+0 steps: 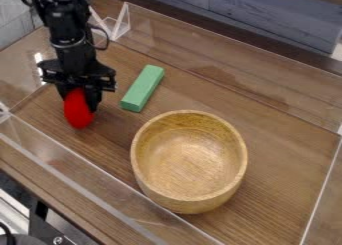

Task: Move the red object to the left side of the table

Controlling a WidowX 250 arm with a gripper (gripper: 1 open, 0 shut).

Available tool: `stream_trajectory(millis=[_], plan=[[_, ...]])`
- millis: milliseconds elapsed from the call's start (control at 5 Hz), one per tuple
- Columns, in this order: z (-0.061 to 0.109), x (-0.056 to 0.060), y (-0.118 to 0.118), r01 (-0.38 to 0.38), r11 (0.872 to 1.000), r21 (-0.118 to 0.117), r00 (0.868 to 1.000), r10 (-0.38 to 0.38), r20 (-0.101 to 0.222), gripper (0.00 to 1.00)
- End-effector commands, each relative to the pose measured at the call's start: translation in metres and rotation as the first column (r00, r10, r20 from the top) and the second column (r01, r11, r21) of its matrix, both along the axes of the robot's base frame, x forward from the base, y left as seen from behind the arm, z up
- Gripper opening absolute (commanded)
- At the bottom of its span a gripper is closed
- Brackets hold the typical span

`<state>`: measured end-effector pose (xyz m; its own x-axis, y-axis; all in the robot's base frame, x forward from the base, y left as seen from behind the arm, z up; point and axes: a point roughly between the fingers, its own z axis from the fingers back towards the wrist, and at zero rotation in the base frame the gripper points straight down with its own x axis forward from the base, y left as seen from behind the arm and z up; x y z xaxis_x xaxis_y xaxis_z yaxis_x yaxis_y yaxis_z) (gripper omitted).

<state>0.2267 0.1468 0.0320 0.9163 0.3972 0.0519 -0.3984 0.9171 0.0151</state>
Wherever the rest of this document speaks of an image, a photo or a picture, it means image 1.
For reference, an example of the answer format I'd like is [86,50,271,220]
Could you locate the clear acrylic tray walls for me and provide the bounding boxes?
[0,0,342,245]

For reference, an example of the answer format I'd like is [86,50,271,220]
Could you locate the black table clamp bracket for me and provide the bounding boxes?
[28,200,76,245]

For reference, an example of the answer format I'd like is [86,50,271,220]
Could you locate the black cable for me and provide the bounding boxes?
[86,23,111,52]

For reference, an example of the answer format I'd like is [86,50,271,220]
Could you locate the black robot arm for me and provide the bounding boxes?
[20,0,116,112]

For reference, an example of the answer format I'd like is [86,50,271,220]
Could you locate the red plush strawberry toy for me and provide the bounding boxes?
[64,88,94,129]

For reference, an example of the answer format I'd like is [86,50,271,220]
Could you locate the green rectangular block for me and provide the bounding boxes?
[120,65,165,112]

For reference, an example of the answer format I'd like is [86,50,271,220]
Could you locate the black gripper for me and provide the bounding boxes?
[38,35,116,112]

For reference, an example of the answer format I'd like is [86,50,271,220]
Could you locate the wooden bowl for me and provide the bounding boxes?
[130,110,249,214]

